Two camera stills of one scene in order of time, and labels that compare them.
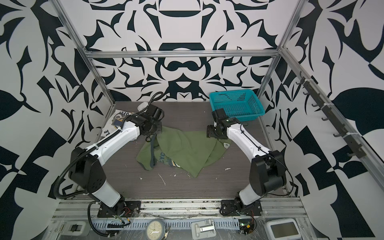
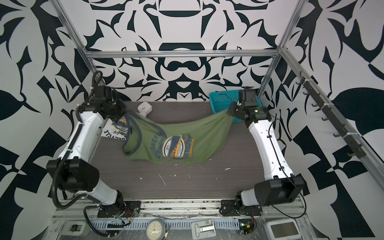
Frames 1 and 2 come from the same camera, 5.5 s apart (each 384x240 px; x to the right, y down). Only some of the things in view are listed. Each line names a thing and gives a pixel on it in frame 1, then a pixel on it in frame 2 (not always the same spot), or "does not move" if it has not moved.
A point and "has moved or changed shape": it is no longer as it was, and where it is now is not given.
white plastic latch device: (203, 229) does not move
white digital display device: (282, 229) does not move
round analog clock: (155, 229) does not move
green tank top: (188, 150) has moved or changed shape
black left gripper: (160, 128) → (123, 104)
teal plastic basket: (243, 104) does not move
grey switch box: (74, 228) does not move
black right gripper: (210, 132) → (233, 109)
